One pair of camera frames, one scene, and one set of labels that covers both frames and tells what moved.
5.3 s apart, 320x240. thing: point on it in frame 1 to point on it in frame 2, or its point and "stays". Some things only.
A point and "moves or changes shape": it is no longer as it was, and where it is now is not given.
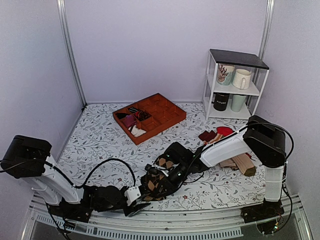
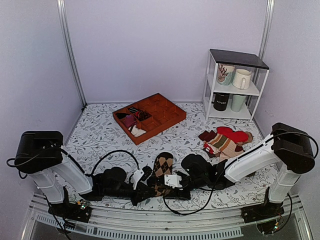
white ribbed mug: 241,79 stays
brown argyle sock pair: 152,183 moves or changes shape
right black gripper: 170,187 to 176,194
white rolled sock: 136,132 stays
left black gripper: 133,210 to 139,196
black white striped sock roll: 133,109 stays
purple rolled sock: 129,119 stays
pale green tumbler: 237,102 stays
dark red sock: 207,136 stays
